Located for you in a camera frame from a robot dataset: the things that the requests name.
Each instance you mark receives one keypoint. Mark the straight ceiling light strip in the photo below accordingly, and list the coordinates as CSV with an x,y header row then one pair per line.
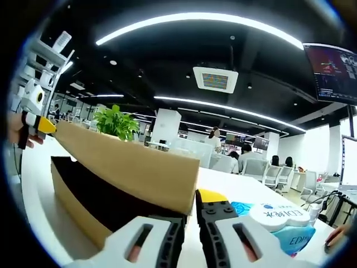
x,y
167,98

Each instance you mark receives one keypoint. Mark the blue soft wet wipes pack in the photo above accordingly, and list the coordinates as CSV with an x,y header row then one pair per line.
x,y
281,223

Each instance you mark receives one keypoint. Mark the dark hanging monitor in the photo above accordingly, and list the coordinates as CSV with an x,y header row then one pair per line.
x,y
261,142

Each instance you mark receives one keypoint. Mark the curved ceiling light strip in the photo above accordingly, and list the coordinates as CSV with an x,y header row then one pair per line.
x,y
195,16

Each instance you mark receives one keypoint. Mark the white office chair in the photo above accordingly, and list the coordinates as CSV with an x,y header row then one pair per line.
x,y
273,176
309,184

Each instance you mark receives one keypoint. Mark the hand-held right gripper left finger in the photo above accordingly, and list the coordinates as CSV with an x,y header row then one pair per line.
x,y
139,245

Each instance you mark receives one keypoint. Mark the desk monitor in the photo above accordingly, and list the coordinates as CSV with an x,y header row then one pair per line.
x,y
350,162

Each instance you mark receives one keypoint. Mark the large hanging screen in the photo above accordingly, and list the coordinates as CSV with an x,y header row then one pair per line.
x,y
334,75

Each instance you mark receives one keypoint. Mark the white pillar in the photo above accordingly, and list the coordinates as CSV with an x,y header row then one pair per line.
x,y
166,125

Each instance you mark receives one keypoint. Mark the grey storage shelf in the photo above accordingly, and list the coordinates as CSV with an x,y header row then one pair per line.
x,y
47,64

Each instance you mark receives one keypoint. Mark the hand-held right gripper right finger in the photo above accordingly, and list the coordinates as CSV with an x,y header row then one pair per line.
x,y
240,245

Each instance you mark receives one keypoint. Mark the person's left hand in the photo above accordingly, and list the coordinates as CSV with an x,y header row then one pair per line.
x,y
15,131

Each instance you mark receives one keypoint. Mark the green potted plant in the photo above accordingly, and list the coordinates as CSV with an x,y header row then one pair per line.
x,y
117,123

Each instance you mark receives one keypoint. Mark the white ceiling air vent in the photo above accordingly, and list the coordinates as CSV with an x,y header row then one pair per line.
x,y
215,80

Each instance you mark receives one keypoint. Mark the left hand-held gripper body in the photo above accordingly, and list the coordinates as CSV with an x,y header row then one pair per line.
x,y
33,97

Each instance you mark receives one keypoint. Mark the red hanging monitor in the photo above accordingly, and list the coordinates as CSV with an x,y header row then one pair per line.
x,y
232,138

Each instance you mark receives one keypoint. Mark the brown cardboard shoe box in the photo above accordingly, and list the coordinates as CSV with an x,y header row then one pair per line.
x,y
134,167

